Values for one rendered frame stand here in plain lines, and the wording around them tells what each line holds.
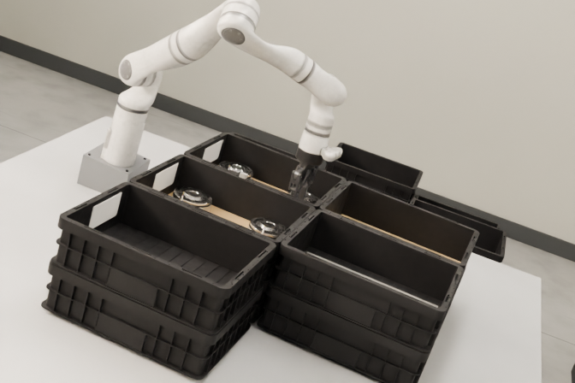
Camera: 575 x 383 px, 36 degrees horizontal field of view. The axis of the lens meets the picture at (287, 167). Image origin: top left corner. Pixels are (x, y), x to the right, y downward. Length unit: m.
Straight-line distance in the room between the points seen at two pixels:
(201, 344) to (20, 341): 0.36
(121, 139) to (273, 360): 0.85
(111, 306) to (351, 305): 0.53
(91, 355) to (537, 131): 3.82
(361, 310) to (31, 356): 0.72
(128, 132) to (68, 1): 3.44
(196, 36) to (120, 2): 3.49
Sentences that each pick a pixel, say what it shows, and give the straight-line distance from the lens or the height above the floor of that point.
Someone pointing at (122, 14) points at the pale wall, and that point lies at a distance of 5.79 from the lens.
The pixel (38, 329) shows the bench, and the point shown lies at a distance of 1.96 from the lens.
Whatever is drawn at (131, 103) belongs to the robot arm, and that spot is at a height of 0.99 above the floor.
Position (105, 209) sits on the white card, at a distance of 2.07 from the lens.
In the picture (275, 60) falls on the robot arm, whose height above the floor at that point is 1.26.
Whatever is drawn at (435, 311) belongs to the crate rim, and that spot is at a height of 0.93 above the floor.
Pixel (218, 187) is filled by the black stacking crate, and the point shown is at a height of 0.88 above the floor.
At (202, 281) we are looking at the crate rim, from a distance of 1.80.
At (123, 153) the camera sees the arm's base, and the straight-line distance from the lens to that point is 2.59.
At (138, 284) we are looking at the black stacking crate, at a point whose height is 0.86.
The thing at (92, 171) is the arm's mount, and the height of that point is 0.75.
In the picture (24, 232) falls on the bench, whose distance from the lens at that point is 2.34.
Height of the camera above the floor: 1.76
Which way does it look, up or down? 19 degrees down
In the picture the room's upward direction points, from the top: 17 degrees clockwise
